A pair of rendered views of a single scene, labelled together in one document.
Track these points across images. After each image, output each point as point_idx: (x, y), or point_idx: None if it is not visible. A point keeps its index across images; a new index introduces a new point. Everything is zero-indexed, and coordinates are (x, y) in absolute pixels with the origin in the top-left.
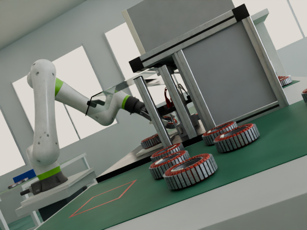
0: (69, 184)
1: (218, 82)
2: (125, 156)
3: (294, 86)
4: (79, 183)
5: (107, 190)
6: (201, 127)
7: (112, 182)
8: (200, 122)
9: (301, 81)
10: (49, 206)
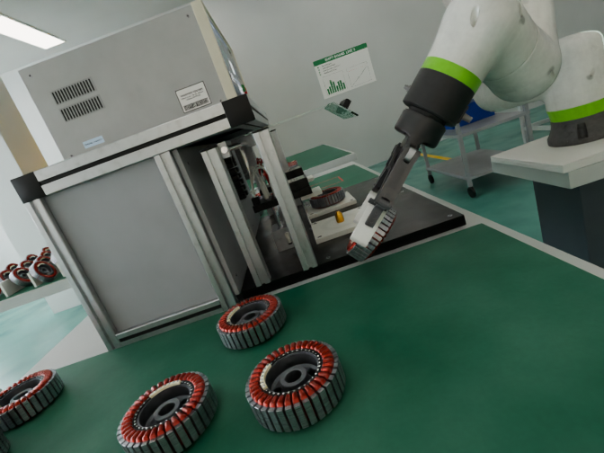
0: (492, 158)
1: None
2: (412, 192)
3: (89, 336)
4: (516, 169)
5: (333, 184)
6: (269, 229)
7: (344, 186)
8: (274, 248)
9: (57, 357)
10: None
